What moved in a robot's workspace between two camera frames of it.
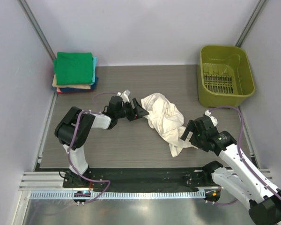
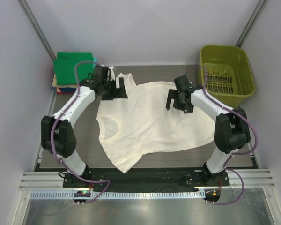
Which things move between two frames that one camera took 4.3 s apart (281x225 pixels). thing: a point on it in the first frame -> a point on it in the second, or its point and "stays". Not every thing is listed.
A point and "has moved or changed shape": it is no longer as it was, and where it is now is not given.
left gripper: x=140 y=111 -> x=118 y=93
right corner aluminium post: x=249 y=25 stays
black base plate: x=140 y=178 stays
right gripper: x=191 y=127 -> x=173 y=94
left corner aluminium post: x=29 y=14 stays
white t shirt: x=166 y=119 has moved or changed shape
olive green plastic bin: x=224 y=76 stays
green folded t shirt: x=74 y=68 stays
